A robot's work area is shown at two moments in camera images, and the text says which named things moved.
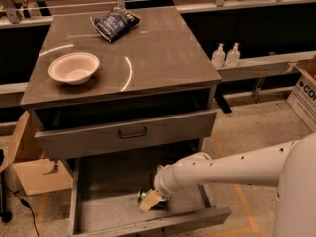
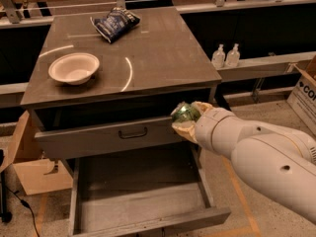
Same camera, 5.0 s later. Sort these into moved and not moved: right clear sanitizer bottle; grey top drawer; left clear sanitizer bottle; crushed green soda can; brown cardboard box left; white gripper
Moved: crushed green soda can; white gripper
Not moved: left clear sanitizer bottle; grey top drawer; brown cardboard box left; right clear sanitizer bottle
